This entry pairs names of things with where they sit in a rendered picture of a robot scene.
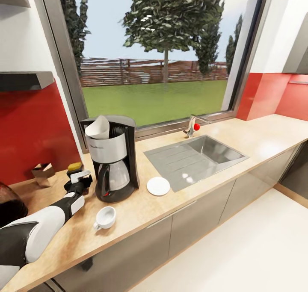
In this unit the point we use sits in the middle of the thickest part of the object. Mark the electric kettle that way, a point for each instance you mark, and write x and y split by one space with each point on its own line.
12 207

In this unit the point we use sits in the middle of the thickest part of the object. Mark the coffee maker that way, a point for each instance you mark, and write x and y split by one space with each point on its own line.
114 159

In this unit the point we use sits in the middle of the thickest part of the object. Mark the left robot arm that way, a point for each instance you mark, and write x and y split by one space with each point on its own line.
23 241

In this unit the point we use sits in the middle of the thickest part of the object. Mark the bottle of coffee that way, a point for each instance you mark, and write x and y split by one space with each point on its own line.
76 168

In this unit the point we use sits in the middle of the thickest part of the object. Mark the drop in sink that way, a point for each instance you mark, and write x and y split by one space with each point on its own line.
190 161

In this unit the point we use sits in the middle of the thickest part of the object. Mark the paper coffee filter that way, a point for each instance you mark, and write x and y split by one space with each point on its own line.
99 129

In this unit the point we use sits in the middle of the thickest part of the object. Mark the coffee cup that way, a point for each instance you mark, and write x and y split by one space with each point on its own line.
105 218

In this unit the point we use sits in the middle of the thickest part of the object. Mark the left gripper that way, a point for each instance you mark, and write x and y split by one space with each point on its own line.
84 182

